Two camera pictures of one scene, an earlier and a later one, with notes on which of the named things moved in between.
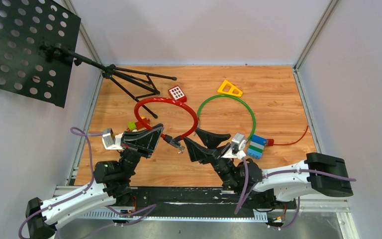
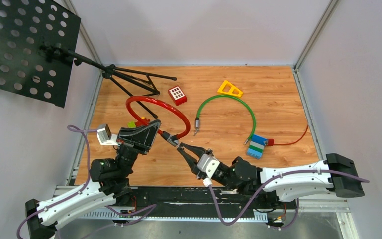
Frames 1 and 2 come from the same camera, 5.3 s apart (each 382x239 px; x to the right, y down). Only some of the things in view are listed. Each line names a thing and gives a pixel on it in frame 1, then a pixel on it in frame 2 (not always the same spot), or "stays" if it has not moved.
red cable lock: (176, 141) -> (172, 141)
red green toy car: (134, 126) stays
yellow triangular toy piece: (221, 88) stays
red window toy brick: (177, 94) stays
